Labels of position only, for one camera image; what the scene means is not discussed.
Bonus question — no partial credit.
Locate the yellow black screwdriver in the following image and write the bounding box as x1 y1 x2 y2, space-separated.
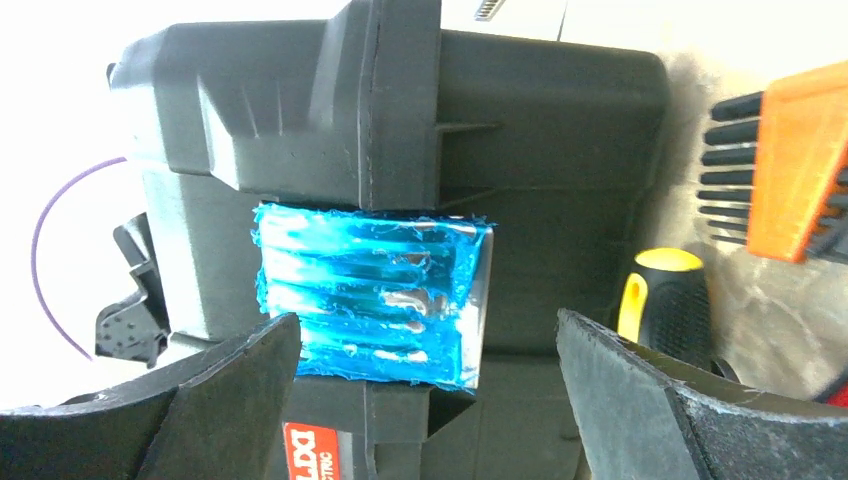
616 247 739 382

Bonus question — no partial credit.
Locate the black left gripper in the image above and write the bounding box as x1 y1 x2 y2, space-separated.
95 212 171 369

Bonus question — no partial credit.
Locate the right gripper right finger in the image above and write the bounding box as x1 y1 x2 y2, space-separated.
557 309 847 479

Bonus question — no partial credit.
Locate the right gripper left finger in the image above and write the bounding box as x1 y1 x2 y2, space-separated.
1 313 301 479

